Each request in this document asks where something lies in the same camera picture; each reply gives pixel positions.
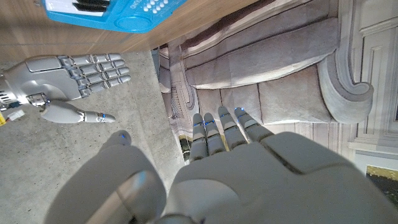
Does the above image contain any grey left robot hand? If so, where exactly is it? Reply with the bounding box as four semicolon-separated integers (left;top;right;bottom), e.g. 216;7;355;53
43;105;398;224

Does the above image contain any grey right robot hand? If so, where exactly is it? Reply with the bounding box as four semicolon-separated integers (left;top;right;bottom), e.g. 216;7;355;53
0;52;132;124

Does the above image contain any blue toy piano keyboard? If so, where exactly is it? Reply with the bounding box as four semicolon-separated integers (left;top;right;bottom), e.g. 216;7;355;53
42;0;187;34

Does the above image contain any printed sofa room backdrop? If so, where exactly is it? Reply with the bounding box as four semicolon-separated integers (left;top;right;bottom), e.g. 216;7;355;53
150;0;398;215

